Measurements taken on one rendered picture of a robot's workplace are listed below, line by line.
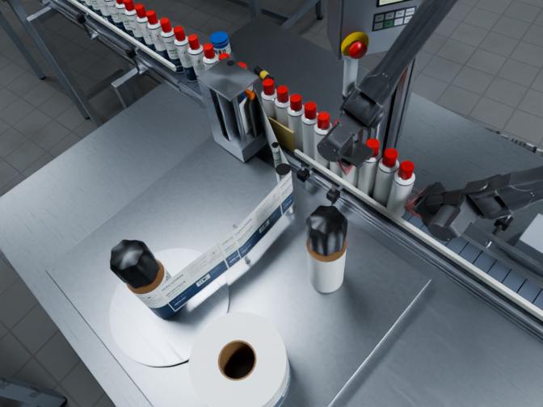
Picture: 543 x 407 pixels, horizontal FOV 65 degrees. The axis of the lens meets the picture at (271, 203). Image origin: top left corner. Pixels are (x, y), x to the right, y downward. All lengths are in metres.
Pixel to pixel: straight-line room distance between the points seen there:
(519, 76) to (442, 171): 1.78
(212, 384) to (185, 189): 0.62
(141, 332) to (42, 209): 0.60
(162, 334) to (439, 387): 0.67
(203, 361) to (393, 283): 0.50
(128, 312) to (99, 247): 0.24
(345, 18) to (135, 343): 0.87
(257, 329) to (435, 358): 0.45
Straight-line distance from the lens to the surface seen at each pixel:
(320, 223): 0.84
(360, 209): 1.23
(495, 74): 3.08
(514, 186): 0.94
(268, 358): 0.91
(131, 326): 1.16
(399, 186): 1.08
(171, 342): 1.11
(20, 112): 3.41
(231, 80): 1.19
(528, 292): 1.21
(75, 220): 1.46
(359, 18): 0.93
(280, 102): 1.24
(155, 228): 1.27
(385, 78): 0.87
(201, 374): 0.93
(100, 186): 1.50
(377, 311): 1.09
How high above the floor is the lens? 1.91
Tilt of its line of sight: 57 degrees down
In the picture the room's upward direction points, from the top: 11 degrees counter-clockwise
